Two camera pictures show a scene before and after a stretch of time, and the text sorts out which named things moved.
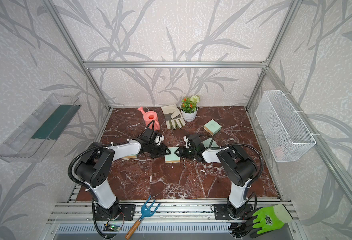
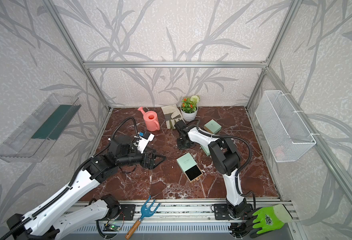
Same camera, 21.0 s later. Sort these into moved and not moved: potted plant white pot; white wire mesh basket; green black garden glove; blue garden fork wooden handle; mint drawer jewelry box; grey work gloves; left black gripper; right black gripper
Moved: left black gripper; right black gripper; mint drawer jewelry box
Not moved: blue garden fork wooden handle; green black garden glove; white wire mesh basket; potted plant white pot; grey work gloves
